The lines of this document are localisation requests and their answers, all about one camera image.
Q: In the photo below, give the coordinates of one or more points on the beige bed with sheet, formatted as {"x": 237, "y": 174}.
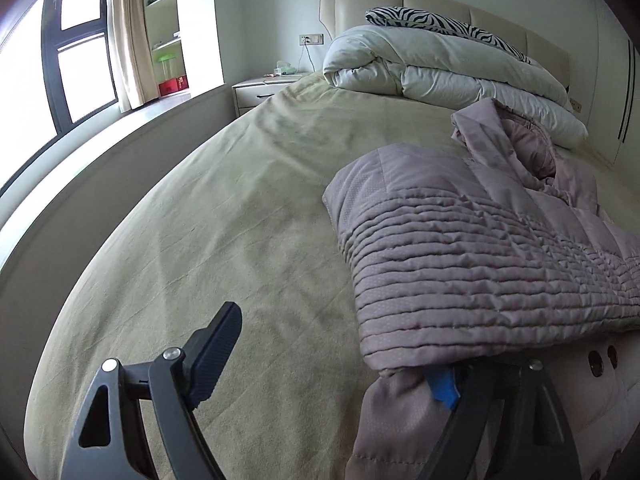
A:
{"x": 243, "y": 219}

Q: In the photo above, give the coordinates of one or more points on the white wall shelf unit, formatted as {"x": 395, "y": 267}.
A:
{"x": 164, "y": 36}

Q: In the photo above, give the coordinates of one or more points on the white wardrobe with dark handles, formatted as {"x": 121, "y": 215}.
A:
{"x": 614, "y": 118}

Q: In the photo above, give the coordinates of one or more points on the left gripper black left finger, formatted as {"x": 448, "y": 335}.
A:
{"x": 108, "y": 440}

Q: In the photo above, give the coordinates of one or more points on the green lamp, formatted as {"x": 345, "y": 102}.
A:
{"x": 167, "y": 65}

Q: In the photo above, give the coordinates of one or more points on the mauve quilted down coat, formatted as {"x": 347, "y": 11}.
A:
{"x": 502, "y": 250}

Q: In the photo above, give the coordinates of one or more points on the white folded duvet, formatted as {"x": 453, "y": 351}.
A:
{"x": 449, "y": 72}

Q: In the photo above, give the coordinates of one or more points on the white bedside table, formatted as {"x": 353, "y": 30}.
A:
{"x": 250, "y": 93}

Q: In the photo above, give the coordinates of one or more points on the black framed window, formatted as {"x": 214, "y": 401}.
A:
{"x": 56, "y": 74}

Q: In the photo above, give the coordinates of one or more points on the beige curtain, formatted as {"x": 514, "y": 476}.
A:
{"x": 130, "y": 54}

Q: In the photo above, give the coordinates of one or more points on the zebra print pillow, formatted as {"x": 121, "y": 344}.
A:
{"x": 401, "y": 16}

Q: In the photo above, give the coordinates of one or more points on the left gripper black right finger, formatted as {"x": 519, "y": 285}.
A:
{"x": 515, "y": 402}

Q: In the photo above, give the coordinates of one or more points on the red box on sill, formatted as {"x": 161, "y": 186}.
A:
{"x": 173, "y": 85}

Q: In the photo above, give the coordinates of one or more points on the wall power socket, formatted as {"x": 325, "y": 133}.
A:
{"x": 311, "y": 40}

